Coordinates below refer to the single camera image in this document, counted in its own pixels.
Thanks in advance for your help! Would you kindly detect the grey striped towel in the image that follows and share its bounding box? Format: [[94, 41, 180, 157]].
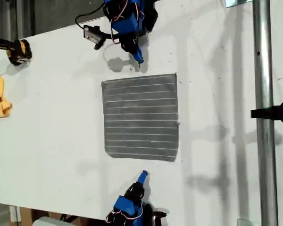
[[101, 73, 181, 162]]

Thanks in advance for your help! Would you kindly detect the white box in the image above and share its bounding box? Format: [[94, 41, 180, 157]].
[[33, 216, 78, 226]]

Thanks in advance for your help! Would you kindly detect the black yellow power tool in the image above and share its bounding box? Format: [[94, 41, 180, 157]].
[[0, 37, 33, 66]]

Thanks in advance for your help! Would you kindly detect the black clamp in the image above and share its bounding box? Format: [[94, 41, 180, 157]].
[[250, 100, 283, 125]]

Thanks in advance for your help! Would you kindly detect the black camera stalk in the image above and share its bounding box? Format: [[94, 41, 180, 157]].
[[94, 32, 121, 50]]

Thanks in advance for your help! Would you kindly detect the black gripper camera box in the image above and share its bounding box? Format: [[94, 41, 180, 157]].
[[83, 24, 102, 44], [152, 207, 168, 226]]

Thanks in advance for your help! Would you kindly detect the black camera cable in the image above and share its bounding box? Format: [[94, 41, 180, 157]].
[[75, 0, 109, 30]]

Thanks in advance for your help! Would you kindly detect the clear plate with bracket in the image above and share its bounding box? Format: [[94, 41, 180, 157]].
[[225, 0, 252, 8]]

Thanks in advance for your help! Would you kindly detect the white metal bracket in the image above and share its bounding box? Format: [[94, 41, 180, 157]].
[[9, 206, 21, 223]]

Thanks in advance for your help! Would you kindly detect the steel post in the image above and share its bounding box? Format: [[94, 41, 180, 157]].
[[252, 0, 279, 226]]

